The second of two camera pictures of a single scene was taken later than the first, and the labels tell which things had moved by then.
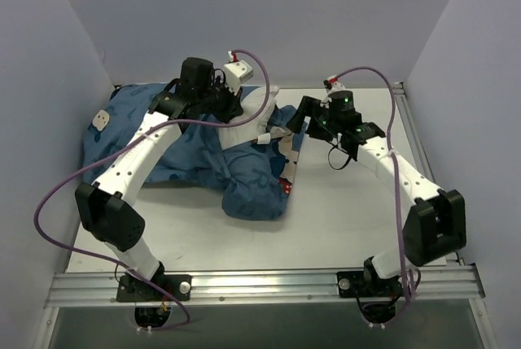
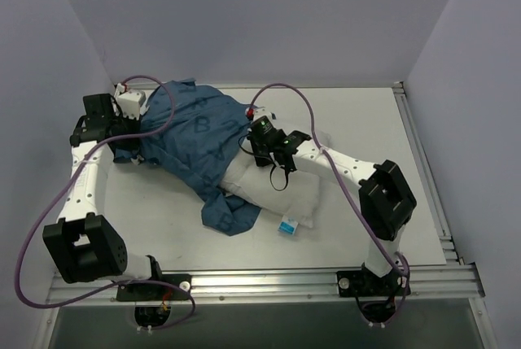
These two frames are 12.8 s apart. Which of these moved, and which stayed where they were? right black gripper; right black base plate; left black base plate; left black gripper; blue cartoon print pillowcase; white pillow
Moved: white pillow; left black gripper; right black gripper; blue cartoon print pillowcase
Stayed: right black base plate; left black base plate
